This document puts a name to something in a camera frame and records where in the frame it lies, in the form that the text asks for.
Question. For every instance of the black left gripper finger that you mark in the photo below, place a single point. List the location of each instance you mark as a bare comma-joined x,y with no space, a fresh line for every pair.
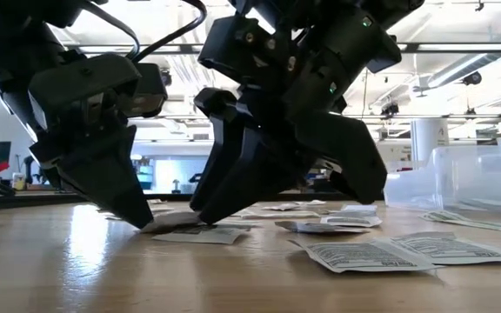
107,174
48,163

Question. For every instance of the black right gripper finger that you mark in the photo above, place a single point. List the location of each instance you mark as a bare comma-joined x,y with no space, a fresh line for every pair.
350,161
250,169

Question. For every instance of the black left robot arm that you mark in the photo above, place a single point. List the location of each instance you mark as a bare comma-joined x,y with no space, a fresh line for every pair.
15,21

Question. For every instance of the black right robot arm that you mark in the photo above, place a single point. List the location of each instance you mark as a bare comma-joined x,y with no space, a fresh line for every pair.
394,11

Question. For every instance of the white bottle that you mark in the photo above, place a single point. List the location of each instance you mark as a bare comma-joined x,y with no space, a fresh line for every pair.
18,180

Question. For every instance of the small clear plastic container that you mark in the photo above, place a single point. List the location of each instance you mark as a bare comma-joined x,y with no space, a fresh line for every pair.
407,187

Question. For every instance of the round black ceiling fixture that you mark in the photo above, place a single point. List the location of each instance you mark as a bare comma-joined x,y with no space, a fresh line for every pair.
473,78
389,109

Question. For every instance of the white round column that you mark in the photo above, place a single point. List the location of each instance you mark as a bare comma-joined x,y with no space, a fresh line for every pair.
429,139

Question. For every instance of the large clear plastic container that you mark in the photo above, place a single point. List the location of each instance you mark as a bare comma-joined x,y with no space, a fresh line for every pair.
472,182

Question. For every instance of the black overhead light beam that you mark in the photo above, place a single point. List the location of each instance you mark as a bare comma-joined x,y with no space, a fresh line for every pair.
450,47

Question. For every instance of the black metal table frame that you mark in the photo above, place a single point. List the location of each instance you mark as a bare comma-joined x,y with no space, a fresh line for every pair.
7,202

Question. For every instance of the silver ceiling duct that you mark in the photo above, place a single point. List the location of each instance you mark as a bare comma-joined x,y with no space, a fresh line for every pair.
494,54

